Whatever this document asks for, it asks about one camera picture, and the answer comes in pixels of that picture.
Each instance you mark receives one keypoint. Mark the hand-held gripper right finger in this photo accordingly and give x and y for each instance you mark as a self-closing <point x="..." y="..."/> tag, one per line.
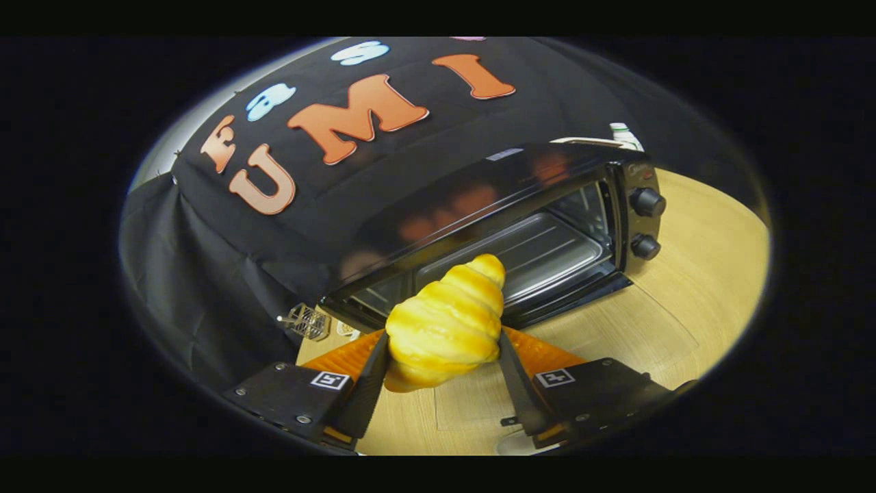
<point x="520" y="390"/>

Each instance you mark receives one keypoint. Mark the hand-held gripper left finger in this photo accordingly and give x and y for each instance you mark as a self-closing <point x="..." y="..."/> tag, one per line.
<point x="366" y="397"/>

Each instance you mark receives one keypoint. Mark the golden croissant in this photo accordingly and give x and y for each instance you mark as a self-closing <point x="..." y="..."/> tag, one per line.
<point x="445" y="322"/>

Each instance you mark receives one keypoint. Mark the black toaster oven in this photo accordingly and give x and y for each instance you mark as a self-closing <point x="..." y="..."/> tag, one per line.
<point x="479" y="185"/>

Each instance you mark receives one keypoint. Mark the clear glass plate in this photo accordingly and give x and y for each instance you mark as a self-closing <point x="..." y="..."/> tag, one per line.
<point x="513" y="445"/>

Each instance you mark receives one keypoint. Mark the small white patterned dish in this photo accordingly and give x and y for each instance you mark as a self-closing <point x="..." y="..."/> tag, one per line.
<point x="345" y="329"/>

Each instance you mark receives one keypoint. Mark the black backdrop cloth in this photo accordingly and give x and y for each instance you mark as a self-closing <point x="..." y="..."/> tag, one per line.
<point x="226" y="253"/>

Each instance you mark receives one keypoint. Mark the small white bottle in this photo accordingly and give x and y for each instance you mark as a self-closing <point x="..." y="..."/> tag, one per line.
<point x="624" y="133"/>

